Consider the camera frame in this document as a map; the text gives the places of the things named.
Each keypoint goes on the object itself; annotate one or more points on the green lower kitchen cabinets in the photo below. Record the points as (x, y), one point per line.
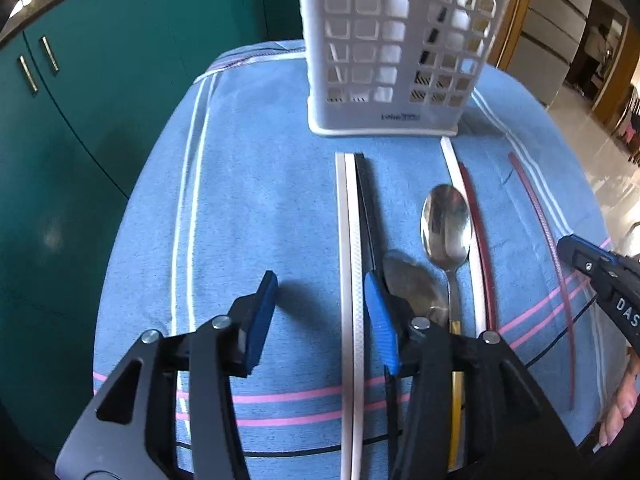
(100, 185)

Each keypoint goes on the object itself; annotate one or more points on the blue striped cloth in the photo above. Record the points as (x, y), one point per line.
(250, 210)

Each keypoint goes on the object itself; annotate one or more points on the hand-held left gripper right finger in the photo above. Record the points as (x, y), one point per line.
(380, 325)

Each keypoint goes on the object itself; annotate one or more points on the person's right hand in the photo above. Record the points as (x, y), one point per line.
(617, 410)

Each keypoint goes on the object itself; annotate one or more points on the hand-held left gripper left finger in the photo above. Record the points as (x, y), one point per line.
(260, 320)

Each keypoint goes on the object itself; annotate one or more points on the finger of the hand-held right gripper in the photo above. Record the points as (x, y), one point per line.
(585, 255)

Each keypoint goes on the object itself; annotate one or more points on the dark red chopstick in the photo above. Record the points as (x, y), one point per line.
(481, 240)

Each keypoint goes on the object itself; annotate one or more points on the wooden framed glass sliding door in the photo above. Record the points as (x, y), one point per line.
(515, 10)

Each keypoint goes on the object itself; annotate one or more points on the white plastic utensil basket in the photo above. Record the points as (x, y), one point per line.
(350, 110)

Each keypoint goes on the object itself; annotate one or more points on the black chopstick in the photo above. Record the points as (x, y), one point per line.
(364, 200)

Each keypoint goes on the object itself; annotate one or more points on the silver refrigerator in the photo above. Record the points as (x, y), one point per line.
(550, 25)

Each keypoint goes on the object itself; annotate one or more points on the white chopstick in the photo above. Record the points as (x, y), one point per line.
(347, 260)
(457, 180)

